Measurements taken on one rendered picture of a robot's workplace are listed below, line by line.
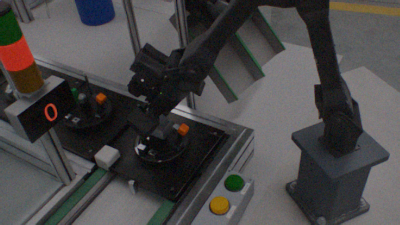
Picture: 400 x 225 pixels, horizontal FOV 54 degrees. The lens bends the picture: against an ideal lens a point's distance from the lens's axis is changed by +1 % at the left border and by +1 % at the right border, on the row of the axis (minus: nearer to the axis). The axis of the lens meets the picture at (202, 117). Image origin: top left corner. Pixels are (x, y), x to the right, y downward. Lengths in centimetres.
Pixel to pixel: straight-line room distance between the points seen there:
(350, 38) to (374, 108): 203
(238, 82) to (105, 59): 65
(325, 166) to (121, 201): 48
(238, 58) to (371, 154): 46
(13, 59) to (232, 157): 53
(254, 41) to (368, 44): 211
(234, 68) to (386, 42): 231
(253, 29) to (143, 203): 62
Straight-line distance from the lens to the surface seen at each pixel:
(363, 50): 318
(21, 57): 74
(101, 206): 99
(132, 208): 96
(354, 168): 85
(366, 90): 137
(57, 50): 171
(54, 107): 82
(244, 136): 102
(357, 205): 100
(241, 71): 112
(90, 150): 104
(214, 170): 94
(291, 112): 124
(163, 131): 92
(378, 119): 127
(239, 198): 89
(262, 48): 123
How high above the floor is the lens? 169
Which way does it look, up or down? 42 degrees down
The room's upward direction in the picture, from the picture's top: 6 degrees counter-clockwise
